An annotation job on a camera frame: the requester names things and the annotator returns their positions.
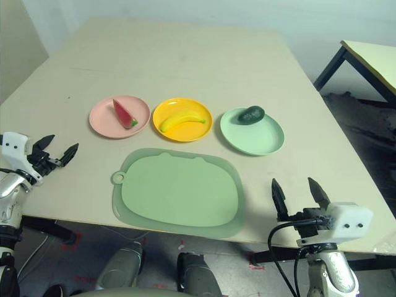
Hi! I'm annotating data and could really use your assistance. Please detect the mint green plastic plate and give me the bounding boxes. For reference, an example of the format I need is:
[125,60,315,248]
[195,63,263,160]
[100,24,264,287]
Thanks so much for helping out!
[220,107,285,156]

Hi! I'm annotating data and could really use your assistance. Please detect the green silicone cutting mat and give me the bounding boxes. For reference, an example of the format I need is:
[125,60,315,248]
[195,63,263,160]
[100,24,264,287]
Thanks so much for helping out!
[110,147,245,239]

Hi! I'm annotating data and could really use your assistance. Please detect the black rough floor mat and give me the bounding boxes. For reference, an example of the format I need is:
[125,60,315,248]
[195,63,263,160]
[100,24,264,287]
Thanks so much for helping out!
[321,91,396,149]

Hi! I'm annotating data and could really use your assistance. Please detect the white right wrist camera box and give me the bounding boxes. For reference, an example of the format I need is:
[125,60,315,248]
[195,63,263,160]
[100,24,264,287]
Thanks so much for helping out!
[296,202,374,247]

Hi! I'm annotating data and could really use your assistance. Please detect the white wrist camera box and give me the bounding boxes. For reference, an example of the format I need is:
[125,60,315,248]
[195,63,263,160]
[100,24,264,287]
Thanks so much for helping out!
[296,202,374,247]
[0,132,44,186]

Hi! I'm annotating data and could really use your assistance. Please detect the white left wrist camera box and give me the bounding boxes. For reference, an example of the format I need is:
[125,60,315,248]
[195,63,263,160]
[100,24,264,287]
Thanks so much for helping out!
[0,132,44,186]

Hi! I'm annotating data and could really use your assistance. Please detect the black right camera cable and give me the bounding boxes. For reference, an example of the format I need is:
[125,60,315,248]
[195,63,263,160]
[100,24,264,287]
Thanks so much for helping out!
[267,216,329,297]

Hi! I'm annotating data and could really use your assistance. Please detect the clear plastic wrap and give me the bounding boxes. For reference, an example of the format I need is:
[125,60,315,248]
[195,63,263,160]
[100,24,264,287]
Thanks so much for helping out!
[372,230,396,256]

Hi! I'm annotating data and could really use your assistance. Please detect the pink plastic plate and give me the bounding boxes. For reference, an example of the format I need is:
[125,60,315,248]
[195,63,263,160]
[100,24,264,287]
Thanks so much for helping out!
[88,95,152,139]

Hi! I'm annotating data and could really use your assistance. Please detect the dark green toy avocado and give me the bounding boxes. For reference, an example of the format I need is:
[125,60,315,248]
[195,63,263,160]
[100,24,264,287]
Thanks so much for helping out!
[237,105,265,125]

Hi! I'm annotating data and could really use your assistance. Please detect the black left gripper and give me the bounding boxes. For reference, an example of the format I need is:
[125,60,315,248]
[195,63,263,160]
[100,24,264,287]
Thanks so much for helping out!
[27,134,80,180]

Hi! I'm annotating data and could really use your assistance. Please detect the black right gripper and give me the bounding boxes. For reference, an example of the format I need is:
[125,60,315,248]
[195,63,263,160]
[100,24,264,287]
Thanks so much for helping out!
[271,177,335,239]

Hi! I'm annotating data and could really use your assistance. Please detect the yellow toy banana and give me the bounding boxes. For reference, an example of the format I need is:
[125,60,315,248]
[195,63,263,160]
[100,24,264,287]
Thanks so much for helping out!
[158,110,207,134]

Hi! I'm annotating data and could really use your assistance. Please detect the grey robot torso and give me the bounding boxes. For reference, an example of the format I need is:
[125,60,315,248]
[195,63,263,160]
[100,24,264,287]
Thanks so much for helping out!
[72,286,186,297]

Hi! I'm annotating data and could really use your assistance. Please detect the side table with black legs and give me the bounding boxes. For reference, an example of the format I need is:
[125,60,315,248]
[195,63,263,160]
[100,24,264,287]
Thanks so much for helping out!
[313,39,396,106]

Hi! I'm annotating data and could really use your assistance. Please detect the grey robot leg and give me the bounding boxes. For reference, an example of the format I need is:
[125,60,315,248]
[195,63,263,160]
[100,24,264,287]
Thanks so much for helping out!
[95,239,145,290]
[176,252,222,297]

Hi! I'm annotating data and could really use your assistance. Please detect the yellow plastic plate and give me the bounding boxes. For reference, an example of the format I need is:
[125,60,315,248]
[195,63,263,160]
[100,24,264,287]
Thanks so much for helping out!
[152,98,213,143]

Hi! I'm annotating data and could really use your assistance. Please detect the grey robot left leg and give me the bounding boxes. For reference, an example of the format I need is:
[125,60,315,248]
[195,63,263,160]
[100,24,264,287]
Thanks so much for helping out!
[95,239,145,290]

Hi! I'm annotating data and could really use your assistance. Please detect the black table leg bar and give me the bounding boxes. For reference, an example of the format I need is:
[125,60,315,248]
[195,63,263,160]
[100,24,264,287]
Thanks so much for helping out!
[20,216,78,245]
[249,250,396,272]

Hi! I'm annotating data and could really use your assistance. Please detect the toy watermelon slice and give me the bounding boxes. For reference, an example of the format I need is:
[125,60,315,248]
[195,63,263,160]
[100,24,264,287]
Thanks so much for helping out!
[111,98,139,130]

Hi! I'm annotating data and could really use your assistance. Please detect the black bystander shoe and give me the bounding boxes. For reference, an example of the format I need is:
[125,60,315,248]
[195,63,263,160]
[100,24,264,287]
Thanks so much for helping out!
[45,284,74,297]

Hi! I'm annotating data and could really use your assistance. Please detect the grey robot right leg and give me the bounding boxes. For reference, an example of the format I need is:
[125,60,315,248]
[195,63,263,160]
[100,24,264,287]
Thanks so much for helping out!
[176,252,222,297]

